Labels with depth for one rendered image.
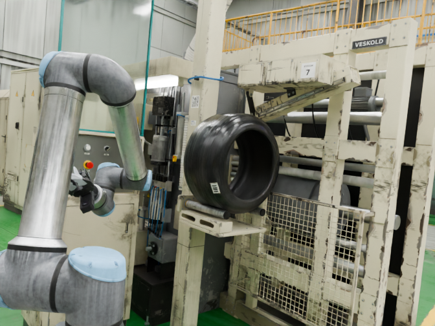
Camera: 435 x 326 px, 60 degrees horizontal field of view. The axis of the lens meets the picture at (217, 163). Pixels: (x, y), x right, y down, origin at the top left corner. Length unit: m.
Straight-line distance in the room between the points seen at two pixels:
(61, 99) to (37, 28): 10.30
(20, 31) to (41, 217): 10.25
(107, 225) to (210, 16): 1.39
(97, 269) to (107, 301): 0.09
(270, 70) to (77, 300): 1.66
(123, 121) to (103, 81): 0.18
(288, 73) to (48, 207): 1.50
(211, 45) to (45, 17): 9.51
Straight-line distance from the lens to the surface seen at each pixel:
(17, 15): 11.30
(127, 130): 1.33
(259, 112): 2.45
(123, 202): 2.40
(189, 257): 2.37
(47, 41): 11.50
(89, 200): 1.42
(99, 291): 1.04
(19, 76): 6.21
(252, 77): 2.36
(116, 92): 1.19
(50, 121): 1.16
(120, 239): 2.45
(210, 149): 1.89
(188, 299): 2.48
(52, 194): 1.12
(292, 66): 2.17
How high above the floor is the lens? 1.27
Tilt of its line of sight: 3 degrees down
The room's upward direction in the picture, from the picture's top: 5 degrees clockwise
